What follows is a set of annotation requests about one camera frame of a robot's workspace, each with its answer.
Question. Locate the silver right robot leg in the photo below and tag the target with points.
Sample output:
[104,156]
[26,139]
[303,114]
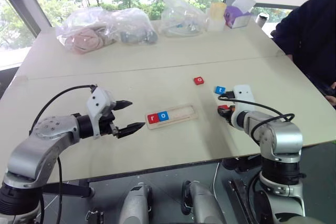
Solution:
[202,205]

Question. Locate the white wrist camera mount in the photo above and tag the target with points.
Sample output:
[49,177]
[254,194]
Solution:
[97,102]
[244,98]

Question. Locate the blue letter o block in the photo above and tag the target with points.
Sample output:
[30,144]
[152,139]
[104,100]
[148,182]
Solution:
[163,116]

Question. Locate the person's hand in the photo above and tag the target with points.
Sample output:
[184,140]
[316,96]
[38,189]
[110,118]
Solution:
[333,99]

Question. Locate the dark rounded shape under table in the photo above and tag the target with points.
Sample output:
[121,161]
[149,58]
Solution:
[240,165]

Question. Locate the grey item in bag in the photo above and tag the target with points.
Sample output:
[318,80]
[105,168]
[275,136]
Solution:
[136,37]

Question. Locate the wooden letter tray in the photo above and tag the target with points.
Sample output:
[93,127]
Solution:
[181,115]

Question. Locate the red letter r block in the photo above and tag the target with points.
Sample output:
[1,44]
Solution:
[153,119]

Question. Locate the black metal bracket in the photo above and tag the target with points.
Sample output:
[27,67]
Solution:
[94,217]

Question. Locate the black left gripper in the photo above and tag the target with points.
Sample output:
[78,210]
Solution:
[105,127]

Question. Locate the clear tape piece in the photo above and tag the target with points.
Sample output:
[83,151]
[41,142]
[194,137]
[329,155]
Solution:
[280,53]

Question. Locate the clear bag with grey items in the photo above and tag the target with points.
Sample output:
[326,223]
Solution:
[136,22]

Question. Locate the purple tissue box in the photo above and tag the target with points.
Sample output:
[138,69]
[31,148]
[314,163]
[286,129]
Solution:
[236,18]

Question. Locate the blue letter t block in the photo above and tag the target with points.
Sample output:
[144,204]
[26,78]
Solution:
[220,89]

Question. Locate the grey tumbler with dark lid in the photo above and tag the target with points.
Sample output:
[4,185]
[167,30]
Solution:
[262,20]

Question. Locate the clear bag with pink fabric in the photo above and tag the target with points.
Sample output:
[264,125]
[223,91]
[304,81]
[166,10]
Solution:
[78,22]

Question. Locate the person in dark clothes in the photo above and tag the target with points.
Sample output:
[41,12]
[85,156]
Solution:
[312,32]

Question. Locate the red letter b block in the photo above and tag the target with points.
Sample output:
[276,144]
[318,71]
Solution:
[223,107]

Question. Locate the pink fabric bundle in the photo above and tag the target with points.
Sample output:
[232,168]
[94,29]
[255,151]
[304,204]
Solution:
[84,41]

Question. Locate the plastic container with yellow lid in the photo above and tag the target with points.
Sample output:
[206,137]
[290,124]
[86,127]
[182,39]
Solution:
[216,16]

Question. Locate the red letter o block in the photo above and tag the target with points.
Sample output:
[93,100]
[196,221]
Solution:
[198,80]

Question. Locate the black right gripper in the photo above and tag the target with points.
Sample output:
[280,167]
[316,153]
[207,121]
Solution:
[231,116]

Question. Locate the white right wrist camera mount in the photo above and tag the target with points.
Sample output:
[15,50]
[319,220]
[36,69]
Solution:
[244,98]

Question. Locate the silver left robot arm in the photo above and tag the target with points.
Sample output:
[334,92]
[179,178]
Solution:
[39,140]

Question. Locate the silver robot leg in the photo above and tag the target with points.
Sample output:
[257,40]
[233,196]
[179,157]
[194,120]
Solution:
[136,205]
[202,205]

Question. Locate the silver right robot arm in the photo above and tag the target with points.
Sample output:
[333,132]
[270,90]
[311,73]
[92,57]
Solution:
[281,137]

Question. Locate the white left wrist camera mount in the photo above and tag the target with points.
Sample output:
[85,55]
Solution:
[97,102]

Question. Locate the black table support bar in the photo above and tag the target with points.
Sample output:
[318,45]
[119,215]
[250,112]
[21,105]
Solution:
[71,190]

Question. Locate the dark window frame post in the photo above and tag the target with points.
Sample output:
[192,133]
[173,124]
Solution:
[23,6]

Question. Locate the silver left robot leg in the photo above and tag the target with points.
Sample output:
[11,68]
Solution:
[136,205]

